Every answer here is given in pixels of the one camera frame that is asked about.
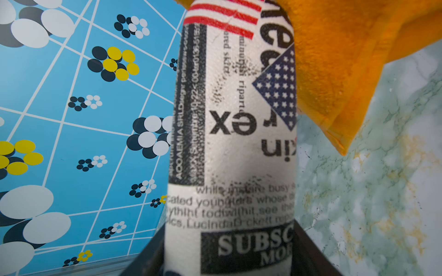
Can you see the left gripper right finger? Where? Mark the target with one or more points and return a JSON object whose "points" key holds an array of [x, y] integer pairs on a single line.
{"points": [[307, 259]]}

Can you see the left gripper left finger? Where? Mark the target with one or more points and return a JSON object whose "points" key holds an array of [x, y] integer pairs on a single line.
{"points": [[150, 262]]}

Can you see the newspaper print eyeglass case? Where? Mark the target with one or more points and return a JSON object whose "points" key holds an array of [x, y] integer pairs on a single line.
{"points": [[231, 189]]}

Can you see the orange cloth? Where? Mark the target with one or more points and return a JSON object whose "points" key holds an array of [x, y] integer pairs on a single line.
{"points": [[341, 48]]}

